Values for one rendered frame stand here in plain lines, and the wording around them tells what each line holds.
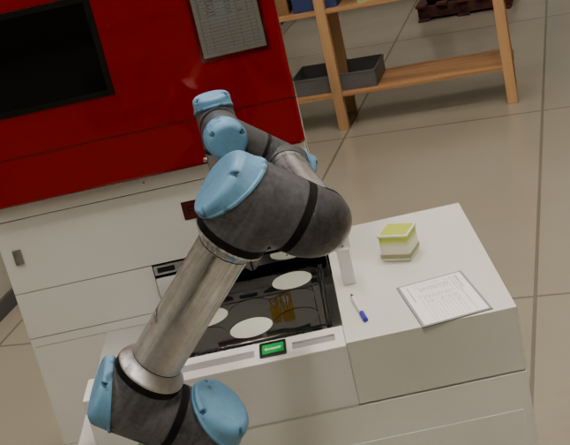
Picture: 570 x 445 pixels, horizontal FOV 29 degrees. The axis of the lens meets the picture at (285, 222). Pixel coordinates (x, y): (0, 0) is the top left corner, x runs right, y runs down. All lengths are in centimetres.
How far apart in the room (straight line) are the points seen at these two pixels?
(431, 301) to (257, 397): 41
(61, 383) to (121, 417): 122
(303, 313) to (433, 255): 33
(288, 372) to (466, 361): 36
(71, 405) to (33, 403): 154
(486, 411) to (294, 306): 53
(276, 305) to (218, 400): 80
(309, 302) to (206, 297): 93
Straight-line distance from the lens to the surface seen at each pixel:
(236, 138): 198
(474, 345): 229
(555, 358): 402
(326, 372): 227
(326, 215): 164
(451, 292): 236
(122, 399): 180
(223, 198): 160
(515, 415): 238
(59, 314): 294
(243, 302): 269
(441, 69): 704
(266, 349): 230
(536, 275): 462
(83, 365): 299
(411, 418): 235
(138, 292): 288
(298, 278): 275
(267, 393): 229
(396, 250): 254
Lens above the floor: 199
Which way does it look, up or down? 20 degrees down
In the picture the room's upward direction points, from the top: 13 degrees counter-clockwise
